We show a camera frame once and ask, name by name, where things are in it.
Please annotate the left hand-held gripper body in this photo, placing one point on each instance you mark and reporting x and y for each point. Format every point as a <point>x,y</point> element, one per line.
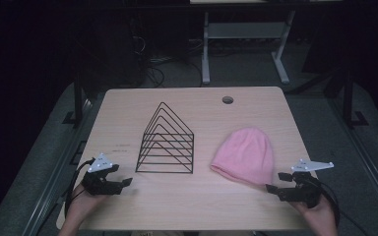
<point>100,183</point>

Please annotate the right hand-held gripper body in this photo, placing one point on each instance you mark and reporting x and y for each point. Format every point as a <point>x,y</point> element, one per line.
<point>303,191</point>

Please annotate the pink knitted beanie hat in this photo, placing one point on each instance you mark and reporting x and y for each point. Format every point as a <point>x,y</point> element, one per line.
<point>244,157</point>

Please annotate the person's left hand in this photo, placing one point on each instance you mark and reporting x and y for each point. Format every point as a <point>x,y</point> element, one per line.
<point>83,203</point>

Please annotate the person's right hand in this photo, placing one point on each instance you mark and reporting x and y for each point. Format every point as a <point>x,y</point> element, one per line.
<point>318,214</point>

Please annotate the black metal stand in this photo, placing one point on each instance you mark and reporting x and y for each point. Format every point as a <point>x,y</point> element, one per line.
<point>349,98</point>
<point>77,98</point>

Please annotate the aluminium frame rail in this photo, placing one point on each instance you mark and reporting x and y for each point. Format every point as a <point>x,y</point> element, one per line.
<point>364,157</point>
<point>50,183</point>

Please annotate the grey metal desk frame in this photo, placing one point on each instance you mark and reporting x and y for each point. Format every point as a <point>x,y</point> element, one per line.
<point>242,31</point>

